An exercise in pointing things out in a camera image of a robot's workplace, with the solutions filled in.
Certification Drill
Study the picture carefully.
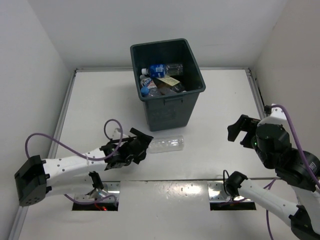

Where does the dark green plastic bin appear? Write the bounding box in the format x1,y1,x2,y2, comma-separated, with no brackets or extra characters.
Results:
130,38,206,132

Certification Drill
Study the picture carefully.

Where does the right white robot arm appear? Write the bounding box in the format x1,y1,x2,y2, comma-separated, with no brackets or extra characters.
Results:
223,114,320,240

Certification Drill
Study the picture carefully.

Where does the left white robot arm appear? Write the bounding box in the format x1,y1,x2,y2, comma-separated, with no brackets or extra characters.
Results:
14,128,153,207

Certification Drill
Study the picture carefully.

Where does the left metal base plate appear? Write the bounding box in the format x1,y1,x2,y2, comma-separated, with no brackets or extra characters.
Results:
73,181,121,204

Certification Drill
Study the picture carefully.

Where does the metal base plate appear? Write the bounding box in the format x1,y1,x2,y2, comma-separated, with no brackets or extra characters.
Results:
207,180,252,204
73,181,121,204

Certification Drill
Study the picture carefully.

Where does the white label bottle in bin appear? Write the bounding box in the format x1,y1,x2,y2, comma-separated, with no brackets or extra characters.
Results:
139,74,158,93

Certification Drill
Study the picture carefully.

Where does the clear bottle white cap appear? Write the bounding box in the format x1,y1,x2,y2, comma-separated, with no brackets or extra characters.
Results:
147,135,185,154

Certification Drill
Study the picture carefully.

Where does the aluminium table edge rail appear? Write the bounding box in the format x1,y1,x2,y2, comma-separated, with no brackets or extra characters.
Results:
244,68,267,119

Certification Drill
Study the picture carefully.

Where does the amber bottle yellow label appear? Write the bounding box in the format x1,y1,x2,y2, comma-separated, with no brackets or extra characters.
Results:
152,76,186,95

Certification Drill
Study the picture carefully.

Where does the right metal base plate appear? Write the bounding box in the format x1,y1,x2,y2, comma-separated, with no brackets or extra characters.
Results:
207,180,252,204

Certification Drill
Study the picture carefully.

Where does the small clear blue label bottle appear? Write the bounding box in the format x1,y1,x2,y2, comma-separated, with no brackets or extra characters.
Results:
141,63,184,78

